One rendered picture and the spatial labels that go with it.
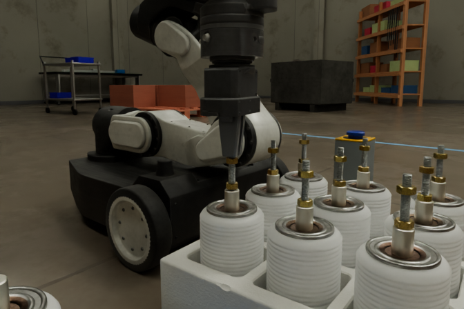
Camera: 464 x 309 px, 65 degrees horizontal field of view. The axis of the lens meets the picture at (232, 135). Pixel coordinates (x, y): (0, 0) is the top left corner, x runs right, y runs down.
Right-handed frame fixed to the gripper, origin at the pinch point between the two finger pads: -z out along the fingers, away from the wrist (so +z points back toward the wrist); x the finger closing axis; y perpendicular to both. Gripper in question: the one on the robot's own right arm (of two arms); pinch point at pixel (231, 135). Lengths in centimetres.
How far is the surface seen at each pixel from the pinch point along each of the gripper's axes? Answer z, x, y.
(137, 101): -15, 340, 281
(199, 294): -20.9, -7.5, 1.5
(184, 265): -18.2, -5.8, 4.8
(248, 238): -13.9, -3.0, -3.7
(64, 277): -36, 8, 45
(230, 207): -10.5, -1.0, -0.3
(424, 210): -9.2, 4.7, -25.8
